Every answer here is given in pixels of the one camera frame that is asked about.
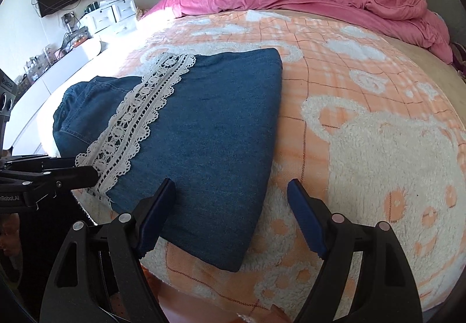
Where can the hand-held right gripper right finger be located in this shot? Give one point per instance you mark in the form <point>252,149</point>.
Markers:
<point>305,221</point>

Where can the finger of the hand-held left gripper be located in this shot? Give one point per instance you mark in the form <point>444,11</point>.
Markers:
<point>43,162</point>
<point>72,177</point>

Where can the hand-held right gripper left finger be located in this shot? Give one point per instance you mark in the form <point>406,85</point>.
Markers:
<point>156,221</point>

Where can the blue denim pants lace trim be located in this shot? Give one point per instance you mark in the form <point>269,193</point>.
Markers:
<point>218,148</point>

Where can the person's left hand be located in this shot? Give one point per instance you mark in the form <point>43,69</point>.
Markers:
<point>8,235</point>

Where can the long white low cabinet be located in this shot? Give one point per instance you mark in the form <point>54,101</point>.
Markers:
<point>47,90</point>

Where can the black electronic box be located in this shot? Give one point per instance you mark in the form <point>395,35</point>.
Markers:
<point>77,37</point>

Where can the orange plaid bear blanket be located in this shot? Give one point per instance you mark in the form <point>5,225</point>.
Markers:
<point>364,126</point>

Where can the white drawer cabinet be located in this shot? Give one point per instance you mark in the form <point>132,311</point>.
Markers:
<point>109,17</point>

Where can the purple striped pillow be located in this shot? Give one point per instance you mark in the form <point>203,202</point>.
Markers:
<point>459,53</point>

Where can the grey quilted headboard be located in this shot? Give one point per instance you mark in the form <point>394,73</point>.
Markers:
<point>453,17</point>

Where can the wall socket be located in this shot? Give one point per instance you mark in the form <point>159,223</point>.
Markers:
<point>69,19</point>

